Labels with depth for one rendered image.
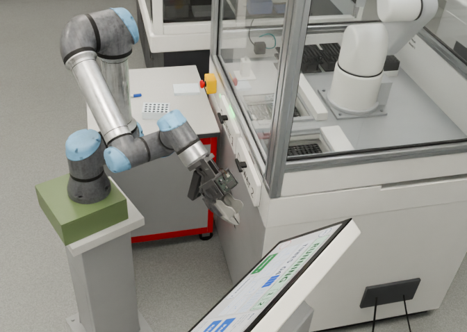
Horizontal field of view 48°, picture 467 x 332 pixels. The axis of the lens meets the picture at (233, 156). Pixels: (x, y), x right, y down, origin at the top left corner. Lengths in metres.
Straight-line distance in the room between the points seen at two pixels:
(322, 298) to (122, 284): 0.84
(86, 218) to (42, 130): 1.97
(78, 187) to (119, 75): 0.43
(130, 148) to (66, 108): 2.54
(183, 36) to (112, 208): 1.28
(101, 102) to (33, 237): 1.64
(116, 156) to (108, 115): 0.12
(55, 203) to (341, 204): 1.01
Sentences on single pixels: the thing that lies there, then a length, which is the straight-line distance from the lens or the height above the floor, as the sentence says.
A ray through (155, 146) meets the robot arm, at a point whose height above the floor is 1.25.
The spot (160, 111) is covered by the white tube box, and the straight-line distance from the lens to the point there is 2.47.
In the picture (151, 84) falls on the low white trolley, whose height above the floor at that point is 0.76.
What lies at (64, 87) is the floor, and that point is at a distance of 4.25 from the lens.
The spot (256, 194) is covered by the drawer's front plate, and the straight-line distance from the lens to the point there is 1.91.
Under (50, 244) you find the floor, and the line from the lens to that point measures 3.00.
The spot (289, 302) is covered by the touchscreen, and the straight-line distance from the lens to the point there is 1.23.
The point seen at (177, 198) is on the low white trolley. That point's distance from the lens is 2.63.
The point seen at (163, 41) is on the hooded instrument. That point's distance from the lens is 2.91.
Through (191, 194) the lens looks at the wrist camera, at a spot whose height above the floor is 1.13.
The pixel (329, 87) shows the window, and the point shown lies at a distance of 1.62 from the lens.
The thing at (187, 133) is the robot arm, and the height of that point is 1.32.
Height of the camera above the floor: 2.17
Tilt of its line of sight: 39 degrees down
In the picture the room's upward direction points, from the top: 4 degrees clockwise
